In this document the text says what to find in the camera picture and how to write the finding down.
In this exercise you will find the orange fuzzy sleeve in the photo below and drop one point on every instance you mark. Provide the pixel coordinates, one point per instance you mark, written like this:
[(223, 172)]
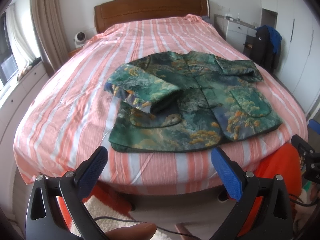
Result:
[(285, 162)]

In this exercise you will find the white wardrobe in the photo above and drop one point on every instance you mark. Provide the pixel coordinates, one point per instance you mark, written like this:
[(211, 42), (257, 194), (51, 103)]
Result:
[(299, 61)]

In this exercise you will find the brown wooden headboard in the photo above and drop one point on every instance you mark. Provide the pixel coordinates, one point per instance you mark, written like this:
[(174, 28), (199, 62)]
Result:
[(122, 11)]

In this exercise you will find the white dresser with drawers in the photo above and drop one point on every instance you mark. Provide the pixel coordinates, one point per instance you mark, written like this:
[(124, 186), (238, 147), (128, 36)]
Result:
[(239, 35)]

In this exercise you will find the dark jacket on chair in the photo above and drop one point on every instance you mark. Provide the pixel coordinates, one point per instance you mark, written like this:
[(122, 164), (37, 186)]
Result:
[(262, 52)]

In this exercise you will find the beige curtain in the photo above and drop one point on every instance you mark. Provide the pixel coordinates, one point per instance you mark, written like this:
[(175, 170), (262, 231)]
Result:
[(50, 33)]

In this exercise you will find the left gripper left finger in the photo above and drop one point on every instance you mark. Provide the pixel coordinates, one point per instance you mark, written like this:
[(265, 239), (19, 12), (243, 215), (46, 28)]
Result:
[(44, 218)]

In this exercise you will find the green patterned silk jacket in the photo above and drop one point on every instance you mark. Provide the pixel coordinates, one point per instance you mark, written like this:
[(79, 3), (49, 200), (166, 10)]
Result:
[(172, 102)]

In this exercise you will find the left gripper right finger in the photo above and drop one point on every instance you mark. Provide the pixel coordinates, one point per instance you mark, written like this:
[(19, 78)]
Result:
[(274, 217)]

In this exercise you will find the pink striped bed cover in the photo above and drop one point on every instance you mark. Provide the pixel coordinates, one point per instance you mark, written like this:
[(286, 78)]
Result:
[(72, 115)]

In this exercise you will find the white window cabinet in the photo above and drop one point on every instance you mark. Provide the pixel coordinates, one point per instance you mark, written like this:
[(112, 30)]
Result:
[(21, 92)]

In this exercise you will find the blue garment on chair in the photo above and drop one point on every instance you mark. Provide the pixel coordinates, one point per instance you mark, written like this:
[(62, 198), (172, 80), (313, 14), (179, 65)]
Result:
[(275, 37)]

